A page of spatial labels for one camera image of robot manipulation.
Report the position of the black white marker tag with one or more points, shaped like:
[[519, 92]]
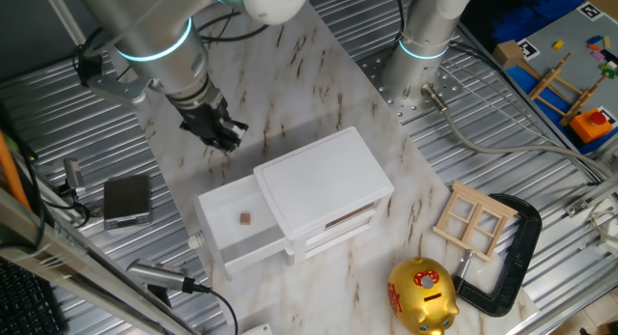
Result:
[[590, 11], [528, 49], [610, 115]]

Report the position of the white drawer with knob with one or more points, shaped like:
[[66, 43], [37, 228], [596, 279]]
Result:
[[227, 238]]

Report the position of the green toy brick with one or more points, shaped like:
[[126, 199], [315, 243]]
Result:
[[608, 73]]

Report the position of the golden piggy bank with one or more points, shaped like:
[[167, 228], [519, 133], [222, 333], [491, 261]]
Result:
[[420, 301]]

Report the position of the pink toy brick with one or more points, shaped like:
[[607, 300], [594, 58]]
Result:
[[599, 55]]

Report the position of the white mini cabinet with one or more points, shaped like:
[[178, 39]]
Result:
[[323, 180]]

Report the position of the black keyboard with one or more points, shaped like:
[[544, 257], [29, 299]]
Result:
[[24, 306]]

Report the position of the aluminium frame beam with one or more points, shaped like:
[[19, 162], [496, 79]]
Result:
[[72, 262]]

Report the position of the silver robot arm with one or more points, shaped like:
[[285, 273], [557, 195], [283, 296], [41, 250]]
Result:
[[154, 45]]

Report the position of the silver camera on stand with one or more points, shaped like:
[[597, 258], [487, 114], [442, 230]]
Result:
[[154, 273]]

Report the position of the yellow toy brick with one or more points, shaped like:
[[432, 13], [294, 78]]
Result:
[[558, 45]]

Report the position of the blue toy brick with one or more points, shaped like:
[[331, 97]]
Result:
[[594, 39]]

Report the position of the grey brick baseplate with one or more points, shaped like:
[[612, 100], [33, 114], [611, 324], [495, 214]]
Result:
[[577, 50]]

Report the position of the metal pole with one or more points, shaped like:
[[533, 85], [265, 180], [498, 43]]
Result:
[[63, 14]]

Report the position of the aluminium rail with bracket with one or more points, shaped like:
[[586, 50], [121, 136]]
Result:
[[577, 207]]

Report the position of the large wooden block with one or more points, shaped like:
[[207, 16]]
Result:
[[507, 52]]

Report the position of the wooden window frame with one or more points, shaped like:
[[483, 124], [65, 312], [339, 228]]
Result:
[[474, 221]]

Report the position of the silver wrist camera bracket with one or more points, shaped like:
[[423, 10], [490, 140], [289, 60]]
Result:
[[118, 89]]

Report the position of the orange pole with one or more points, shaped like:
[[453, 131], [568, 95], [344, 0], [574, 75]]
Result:
[[9, 171]]

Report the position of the blue foam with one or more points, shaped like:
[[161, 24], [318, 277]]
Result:
[[531, 16]]

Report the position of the black C-clamp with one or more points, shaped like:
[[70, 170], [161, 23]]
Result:
[[526, 238]]

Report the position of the marble pattern board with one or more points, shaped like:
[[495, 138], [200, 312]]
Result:
[[338, 287]]

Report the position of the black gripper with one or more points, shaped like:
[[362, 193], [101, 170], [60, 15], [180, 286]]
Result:
[[205, 122]]

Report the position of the small wooden cube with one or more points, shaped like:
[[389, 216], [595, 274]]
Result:
[[245, 218]]

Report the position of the orange emergency stop button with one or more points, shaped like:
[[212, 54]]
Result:
[[586, 127]]

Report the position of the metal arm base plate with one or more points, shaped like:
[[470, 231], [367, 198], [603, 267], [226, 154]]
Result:
[[369, 81]]

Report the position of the silver digital scale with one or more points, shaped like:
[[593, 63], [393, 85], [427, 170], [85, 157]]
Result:
[[126, 200]]

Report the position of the small silver camera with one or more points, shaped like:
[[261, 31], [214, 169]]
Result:
[[73, 173]]

